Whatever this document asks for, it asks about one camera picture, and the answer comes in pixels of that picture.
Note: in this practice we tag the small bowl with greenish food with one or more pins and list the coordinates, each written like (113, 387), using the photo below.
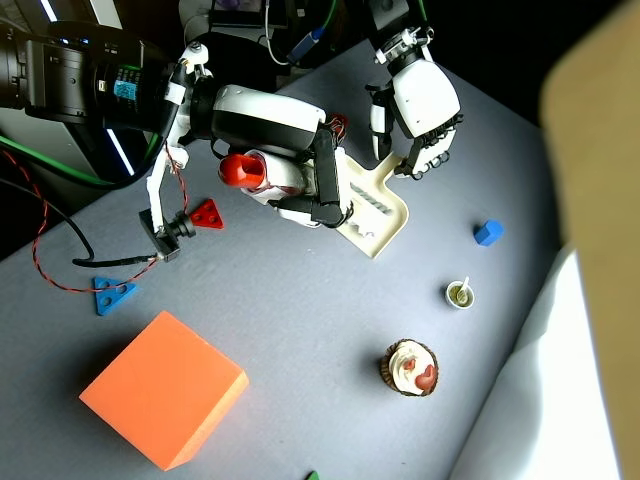
(459, 295)

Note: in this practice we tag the glowing white light strip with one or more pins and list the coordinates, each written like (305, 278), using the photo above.
(121, 152)

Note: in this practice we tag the grey adapter with blue plug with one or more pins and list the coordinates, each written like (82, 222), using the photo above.
(305, 46)

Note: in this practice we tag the red triangle with three holes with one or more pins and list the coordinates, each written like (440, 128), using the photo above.
(210, 220)

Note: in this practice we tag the cream plastic dustpan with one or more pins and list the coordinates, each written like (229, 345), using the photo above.
(385, 235)

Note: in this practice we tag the grey tablecloth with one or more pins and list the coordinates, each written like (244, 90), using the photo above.
(325, 325)

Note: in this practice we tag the toy cupcake with cream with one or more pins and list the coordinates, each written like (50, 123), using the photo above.
(410, 367)

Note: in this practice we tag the white paper ball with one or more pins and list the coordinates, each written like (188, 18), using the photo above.
(361, 229)

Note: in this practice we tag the red cylinder with white cross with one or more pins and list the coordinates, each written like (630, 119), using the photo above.
(337, 122)

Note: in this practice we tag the tan blurred board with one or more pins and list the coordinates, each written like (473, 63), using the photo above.
(600, 150)

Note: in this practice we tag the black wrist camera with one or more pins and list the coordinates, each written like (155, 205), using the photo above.
(167, 240)

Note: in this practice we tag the green triangle with holes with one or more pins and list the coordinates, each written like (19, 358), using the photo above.
(313, 476)

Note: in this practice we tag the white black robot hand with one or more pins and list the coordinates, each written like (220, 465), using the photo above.
(265, 115)
(425, 100)

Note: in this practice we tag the orange foam cube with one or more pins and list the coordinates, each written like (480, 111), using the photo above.
(160, 385)

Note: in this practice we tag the blue hexagonal block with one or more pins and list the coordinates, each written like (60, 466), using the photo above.
(487, 233)

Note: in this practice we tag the dark screen device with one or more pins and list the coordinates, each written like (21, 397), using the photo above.
(240, 12)

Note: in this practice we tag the white cloth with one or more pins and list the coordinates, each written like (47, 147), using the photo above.
(540, 390)

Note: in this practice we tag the blue triangle with three holes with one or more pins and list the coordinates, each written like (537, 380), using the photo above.
(100, 300)

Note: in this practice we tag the white cabinet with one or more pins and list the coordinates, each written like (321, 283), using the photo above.
(30, 130)

